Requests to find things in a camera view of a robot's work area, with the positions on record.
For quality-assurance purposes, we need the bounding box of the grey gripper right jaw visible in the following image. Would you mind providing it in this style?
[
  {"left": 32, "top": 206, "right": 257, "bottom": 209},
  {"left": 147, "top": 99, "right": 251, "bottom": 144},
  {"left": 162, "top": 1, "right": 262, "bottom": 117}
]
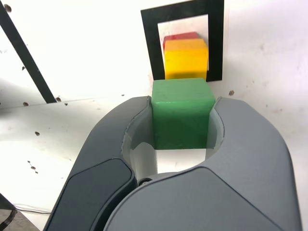
[{"left": 103, "top": 96, "right": 303, "bottom": 231}]

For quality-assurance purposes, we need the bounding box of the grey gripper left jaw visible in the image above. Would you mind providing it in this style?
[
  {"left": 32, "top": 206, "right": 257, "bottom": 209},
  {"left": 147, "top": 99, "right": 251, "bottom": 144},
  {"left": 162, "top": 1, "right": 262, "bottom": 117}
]
[{"left": 43, "top": 95, "right": 159, "bottom": 231}]

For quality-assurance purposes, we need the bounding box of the red cube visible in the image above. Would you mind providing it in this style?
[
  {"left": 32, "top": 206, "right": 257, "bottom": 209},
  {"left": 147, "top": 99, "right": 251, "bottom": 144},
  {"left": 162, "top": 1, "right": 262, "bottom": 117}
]
[{"left": 162, "top": 31, "right": 199, "bottom": 50}]

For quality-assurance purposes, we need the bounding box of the black tape strip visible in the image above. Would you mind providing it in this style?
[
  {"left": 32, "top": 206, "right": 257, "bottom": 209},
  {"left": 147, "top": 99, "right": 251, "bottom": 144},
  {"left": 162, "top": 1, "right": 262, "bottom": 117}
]
[{"left": 0, "top": 3, "right": 58, "bottom": 104}]

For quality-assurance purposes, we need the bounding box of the yellow cube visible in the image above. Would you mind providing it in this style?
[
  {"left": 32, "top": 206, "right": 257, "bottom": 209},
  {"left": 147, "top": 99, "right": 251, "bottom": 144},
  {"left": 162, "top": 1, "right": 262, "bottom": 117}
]
[{"left": 163, "top": 39, "right": 209, "bottom": 80}]

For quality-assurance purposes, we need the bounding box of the black tape square outline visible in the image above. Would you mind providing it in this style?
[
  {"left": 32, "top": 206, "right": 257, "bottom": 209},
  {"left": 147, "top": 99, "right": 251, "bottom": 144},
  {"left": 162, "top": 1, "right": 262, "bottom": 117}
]
[{"left": 141, "top": 0, "right": 225, "bottom": 83}]

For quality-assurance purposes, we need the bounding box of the green cube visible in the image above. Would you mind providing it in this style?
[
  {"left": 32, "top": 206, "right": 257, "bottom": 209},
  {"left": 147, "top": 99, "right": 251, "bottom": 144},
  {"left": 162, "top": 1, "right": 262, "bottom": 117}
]
[{"left": 151, "top": 78, "right": 216, "bottom": 150}]

